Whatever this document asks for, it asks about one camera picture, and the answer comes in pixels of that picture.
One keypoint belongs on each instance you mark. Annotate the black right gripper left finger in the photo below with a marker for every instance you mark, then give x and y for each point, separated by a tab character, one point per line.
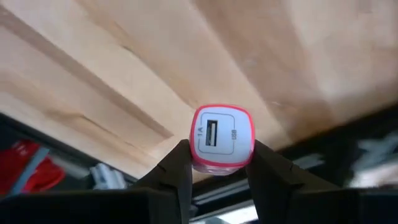
168	193

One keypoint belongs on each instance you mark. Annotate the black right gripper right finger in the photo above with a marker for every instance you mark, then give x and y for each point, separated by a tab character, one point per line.
280	196

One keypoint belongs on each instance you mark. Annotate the pink car USB charger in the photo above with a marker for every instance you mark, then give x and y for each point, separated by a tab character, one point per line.
222	137

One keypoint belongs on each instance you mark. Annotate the white plastic object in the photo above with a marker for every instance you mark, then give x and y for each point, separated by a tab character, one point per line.
105	177

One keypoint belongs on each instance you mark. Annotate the red bag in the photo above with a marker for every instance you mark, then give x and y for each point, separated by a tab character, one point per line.
46	177

